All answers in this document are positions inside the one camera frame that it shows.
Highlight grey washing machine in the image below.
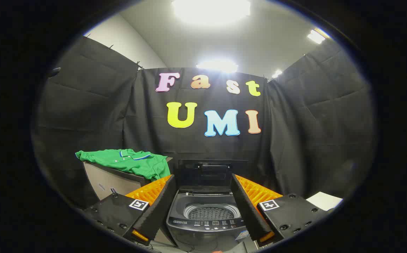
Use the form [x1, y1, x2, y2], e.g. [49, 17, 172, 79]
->
[166, 190, 260, 253]

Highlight black backdrop cloth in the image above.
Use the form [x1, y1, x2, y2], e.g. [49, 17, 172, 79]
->
[31, 35, 377, 212]

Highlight ceiling light panel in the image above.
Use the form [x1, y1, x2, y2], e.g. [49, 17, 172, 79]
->
[196, 60, 239, 73]
[307, 28, 330, 45]

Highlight grey cabinet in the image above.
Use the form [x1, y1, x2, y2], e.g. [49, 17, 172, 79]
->
[83, 157, 176, 246]

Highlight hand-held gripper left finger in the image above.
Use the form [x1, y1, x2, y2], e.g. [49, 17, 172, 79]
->
[83, 175, 178, 246]

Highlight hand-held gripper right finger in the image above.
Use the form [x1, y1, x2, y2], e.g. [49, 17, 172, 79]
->
[231, 173, 328, 247]

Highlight green polo shirt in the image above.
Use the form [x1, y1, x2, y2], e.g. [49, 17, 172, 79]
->
[75, 149, 172, 182]

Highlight large ceiling light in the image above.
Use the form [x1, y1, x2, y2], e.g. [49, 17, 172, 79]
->
[171, 0, 252, 22]

